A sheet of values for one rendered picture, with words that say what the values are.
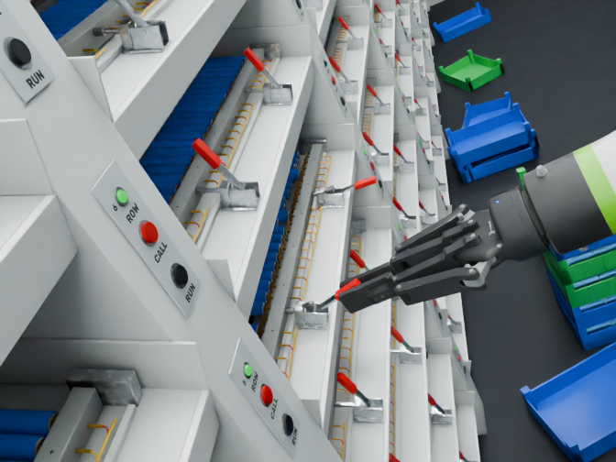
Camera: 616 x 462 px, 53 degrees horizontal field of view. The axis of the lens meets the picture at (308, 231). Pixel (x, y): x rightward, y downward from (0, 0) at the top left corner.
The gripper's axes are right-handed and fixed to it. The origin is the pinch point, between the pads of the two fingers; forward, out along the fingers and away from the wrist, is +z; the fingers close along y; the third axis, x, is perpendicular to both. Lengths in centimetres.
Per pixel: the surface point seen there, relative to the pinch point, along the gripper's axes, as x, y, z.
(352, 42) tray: 0, 96, 9
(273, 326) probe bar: 2.8, -3.4, 11.5
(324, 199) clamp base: 0.3, 25.8, 9.3
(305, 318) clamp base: 0.3, -1.0, 9.0
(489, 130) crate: -84, 182, 1
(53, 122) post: 37.5, -21.4, -0.3
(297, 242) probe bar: 2.5, 13.2, 10.9
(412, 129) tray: -36, 114, 12
